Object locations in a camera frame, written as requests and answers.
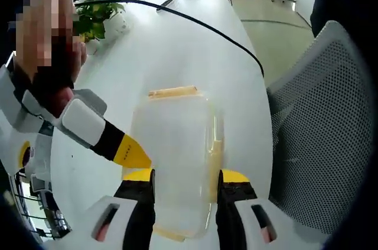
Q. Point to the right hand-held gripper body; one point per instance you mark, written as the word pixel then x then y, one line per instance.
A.
pixel 17 114

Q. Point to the grey mesh office chair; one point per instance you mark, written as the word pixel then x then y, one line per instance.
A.
pixel 322 126

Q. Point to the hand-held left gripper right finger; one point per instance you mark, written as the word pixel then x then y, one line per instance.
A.
pixel 233 202

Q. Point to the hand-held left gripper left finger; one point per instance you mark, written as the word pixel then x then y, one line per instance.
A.
pixel 138 199

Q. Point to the clear box with yellow buckle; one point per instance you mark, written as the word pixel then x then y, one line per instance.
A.
pixel 174 149

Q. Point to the dark metal rack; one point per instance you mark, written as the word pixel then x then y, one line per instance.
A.
pixel 44 211

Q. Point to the person's right hand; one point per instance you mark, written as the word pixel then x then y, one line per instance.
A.
pixel 80 56

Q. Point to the potted green plant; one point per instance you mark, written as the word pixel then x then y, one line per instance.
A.
pixel 97 10

